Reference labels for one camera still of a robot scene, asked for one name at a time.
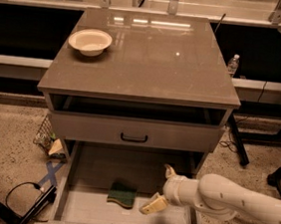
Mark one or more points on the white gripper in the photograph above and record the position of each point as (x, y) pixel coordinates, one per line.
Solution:
(171, 189)

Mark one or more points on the green yellow sponge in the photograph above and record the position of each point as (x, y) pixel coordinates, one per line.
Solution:
(122, 194)

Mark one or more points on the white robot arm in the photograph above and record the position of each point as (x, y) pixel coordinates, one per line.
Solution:
(215, 196)

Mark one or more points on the open grey bottom drawer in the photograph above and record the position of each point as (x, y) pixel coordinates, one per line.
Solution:
(93, 167)

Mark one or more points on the closed grey drawer front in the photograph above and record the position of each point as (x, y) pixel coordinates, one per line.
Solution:
(107, 129)

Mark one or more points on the grey drawer cabinet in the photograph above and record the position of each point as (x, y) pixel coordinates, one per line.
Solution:
(157, 68)

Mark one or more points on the black table leg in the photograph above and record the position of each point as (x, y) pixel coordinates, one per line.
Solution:
(244, 160)

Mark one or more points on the clear plastic water bottle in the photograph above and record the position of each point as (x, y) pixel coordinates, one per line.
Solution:
(232, 65)

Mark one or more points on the white bowl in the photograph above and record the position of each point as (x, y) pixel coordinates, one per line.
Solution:
(90, 42)

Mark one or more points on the black drawer handle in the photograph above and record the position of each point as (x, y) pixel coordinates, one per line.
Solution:
(125, 137)

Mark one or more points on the wire mesh basket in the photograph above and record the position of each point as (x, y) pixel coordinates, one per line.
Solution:
(46, 139)

